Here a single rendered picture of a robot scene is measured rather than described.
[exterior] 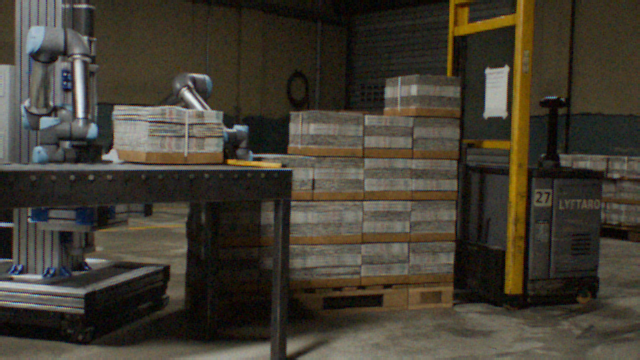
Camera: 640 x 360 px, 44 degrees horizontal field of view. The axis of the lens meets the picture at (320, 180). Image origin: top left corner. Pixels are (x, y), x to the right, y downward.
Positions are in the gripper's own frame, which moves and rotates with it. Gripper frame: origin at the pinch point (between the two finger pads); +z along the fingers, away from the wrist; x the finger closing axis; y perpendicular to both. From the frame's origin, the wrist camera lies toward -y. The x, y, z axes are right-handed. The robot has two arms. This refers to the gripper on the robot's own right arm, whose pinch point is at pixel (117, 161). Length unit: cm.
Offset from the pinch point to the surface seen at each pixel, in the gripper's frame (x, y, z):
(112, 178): -64, -3, -34
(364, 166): -9, -2, 138
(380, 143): -13, 11, 146
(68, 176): -64, -2, -50
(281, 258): -63, -36, 40
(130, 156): -12.5, 2.8, -0.5
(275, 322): -62, -62, 40
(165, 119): -24.6, 18.6, 8.4
